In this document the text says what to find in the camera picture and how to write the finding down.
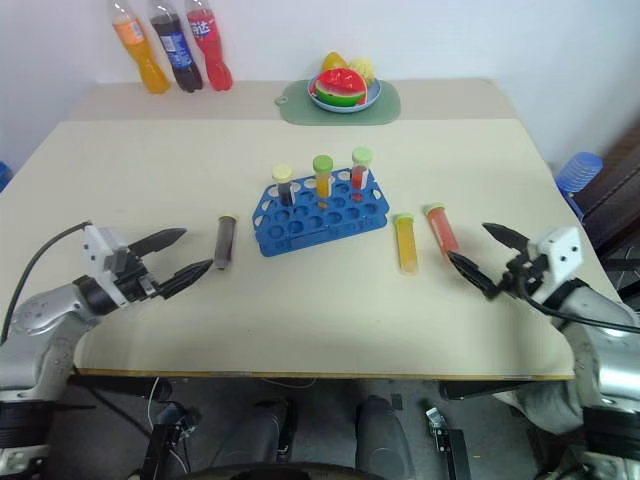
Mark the red soda bottle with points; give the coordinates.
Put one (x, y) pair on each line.
(212, 50)

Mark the orange soda bottle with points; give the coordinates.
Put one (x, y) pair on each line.
(142, 55)

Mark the light blue plate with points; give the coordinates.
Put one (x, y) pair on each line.
(345, 100)

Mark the dark rounded robot leg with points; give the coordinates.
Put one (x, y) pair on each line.
(377, 432)
(260, 440)

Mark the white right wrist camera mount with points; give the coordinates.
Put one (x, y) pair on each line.
(562, 252)

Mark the dark cola bottle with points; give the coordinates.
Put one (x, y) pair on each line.
(176, 50)

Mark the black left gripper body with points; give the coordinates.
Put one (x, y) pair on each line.
(131, 280)

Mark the blue object at edge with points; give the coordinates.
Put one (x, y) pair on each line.
(4, 175)

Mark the pale yellow toy fruit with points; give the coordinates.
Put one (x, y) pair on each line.
(364, 67)

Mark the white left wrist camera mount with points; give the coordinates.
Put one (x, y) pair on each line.
(102, 250)

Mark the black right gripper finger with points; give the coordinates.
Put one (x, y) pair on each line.
(472, 275)
(506, 236)

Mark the green silicone mat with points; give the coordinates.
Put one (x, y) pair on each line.
(340, 107)

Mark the dark liquid test tube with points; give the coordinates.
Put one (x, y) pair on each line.
(284, 186)
(224, 242)

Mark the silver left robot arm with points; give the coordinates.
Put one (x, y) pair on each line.
(45, 325)

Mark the dark wooden furniture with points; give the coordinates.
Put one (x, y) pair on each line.
(617, 200)

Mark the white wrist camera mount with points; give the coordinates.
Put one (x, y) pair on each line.
(102, 250)
(562, 252)

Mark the black table frame bracket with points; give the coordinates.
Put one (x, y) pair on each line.
(447, 440)
(165, 440)

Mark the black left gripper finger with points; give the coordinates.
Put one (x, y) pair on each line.
(159, 240)
(186, 278)

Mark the orange liquid test tube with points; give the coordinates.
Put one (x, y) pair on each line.
(323, 176)
(407, 245)

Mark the red liquid test tube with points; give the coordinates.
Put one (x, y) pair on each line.
(360, 170)
(442, 230)

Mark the toy watermelon slice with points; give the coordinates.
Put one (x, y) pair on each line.
(340, 87)

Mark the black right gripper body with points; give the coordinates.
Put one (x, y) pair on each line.
(520, 275)

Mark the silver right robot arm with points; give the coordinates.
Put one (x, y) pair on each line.
(600, 340)

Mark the blue test tube rack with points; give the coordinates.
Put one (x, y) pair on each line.
(320, 215)

